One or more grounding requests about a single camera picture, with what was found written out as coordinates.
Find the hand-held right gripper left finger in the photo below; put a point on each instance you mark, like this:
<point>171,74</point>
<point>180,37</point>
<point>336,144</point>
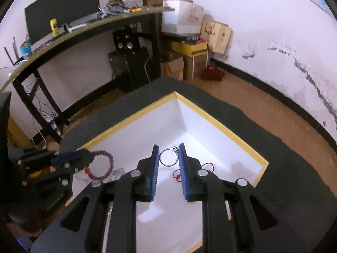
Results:
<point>155,171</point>

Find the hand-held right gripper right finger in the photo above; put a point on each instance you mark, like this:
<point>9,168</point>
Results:
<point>184,174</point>

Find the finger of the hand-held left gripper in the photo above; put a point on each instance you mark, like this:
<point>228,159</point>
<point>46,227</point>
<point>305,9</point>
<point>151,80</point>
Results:
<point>69,157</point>
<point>67,172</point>

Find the yellow box with white inside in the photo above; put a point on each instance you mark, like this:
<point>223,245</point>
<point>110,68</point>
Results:
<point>200,126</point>

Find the white power strip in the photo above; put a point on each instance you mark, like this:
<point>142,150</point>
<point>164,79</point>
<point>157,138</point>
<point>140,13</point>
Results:
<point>51,122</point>

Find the black computer tower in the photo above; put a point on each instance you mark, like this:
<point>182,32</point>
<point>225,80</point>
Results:
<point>129,69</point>

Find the red bag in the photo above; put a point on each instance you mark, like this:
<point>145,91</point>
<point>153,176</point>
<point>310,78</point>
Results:
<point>213,73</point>

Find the white and brown cardboard box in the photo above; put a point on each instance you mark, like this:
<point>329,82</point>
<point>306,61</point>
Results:
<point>194,67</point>

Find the colourful printed cup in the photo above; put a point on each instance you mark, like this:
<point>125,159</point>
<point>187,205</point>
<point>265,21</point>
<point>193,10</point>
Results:
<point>25,48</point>

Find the router with black antennas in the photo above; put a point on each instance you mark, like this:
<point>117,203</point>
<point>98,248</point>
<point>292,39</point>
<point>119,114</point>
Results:
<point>10,55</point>

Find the black desk with light top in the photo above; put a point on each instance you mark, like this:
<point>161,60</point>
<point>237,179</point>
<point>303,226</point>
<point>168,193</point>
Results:
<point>65,38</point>

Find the yellow flat box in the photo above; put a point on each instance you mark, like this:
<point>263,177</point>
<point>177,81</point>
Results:
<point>189,48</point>

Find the silver metal tool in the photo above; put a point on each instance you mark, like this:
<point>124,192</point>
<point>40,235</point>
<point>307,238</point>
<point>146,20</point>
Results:
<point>73,27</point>

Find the black speaker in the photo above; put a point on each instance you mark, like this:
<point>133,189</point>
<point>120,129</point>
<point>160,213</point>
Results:
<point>126,38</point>

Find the yellow hand tool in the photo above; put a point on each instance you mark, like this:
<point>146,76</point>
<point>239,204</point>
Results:
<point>54,26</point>

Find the brown printed carton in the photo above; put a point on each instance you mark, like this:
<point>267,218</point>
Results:
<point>216,35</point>

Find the large black monitor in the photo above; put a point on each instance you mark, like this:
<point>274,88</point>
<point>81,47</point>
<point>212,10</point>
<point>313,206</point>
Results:
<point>63,8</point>

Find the white printed carton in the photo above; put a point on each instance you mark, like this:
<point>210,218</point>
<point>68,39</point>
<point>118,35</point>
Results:
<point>184,15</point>

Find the white device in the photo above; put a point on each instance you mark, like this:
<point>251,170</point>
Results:
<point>129,1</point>

